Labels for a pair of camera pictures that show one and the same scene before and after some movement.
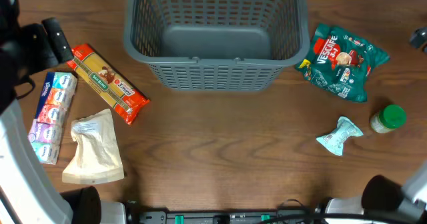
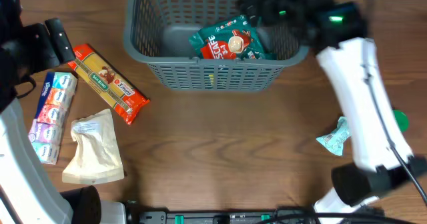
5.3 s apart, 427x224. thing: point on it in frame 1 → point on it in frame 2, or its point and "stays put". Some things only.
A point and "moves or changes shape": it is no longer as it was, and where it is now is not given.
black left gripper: x=48 y=41 stays put
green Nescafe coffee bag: x=339 y=63 moves or changes shape
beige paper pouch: x=97 y=159 stays put
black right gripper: x=419 y=39 → x=265 y=2
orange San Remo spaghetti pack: x=123 y=98 stays put
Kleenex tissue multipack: x=55 y=103 stays put
